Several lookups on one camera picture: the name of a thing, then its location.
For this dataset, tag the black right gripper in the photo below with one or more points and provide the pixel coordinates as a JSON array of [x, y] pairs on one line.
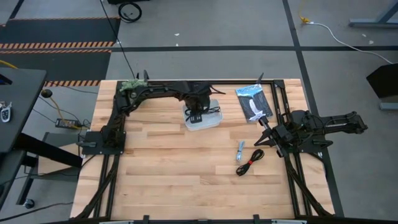
[[281, 135]]

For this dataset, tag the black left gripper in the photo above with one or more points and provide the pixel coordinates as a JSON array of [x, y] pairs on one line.
[[196, 109]]

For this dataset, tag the white plastic bin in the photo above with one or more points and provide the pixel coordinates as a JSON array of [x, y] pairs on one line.
[[214, 121]]

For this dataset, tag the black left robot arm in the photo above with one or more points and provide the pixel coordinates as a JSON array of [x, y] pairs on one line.
[[155, 88]]

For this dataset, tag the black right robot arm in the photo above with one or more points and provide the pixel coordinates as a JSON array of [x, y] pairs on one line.
[[342, 123]]

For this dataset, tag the Yellowstone waterfall booklet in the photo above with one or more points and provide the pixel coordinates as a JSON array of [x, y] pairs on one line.
[[253, 101]]

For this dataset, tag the green artificial plant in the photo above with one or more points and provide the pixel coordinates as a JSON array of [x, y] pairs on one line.
[[132, 84]]

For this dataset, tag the black power strip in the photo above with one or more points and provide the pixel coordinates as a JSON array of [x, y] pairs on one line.
[[66, 123]]

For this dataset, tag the black box on floor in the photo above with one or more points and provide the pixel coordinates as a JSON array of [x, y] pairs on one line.
[[384, 81]]

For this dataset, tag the black round floor puck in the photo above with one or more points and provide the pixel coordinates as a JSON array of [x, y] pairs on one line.
[[46, 93]]

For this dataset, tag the grey table leg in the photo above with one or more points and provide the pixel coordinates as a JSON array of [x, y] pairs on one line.
[[370, 23]]

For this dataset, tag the black hazard-striped floor mat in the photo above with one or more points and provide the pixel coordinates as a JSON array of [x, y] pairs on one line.
[[62, 31]]

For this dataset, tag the black side desk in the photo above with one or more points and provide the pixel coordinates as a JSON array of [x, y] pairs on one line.
[[21, 102]]

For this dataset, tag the white key fob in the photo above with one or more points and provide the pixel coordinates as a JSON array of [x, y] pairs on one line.
[[5, 112]]

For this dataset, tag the black caster wheel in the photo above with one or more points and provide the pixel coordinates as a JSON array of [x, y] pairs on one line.
[[29, 203]]

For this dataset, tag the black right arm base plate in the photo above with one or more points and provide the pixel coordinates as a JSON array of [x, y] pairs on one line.
[[306, 151]]

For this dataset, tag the black metal table frame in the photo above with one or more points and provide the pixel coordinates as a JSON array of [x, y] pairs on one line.
[[242, 82]]

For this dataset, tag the white frame bracket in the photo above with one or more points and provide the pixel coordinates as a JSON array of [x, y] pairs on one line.
[[289, 222], [116, 222]]

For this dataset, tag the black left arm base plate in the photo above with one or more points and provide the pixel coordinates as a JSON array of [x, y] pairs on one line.
[[93, 138]]

